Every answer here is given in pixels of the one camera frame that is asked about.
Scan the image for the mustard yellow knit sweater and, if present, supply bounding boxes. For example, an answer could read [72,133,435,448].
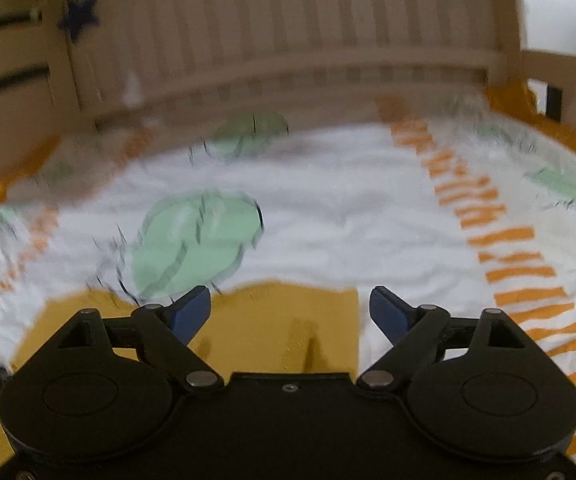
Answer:
[0,282,359,465]

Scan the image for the white leaf print duvet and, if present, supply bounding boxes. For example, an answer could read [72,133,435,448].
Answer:
[0,96,576,479]

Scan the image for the orange fitted bed sheet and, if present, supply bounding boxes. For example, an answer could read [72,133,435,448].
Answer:
[0,79,576,221]

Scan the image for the wooden bed frame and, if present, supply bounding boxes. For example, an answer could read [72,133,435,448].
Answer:
[0,0,576,200]

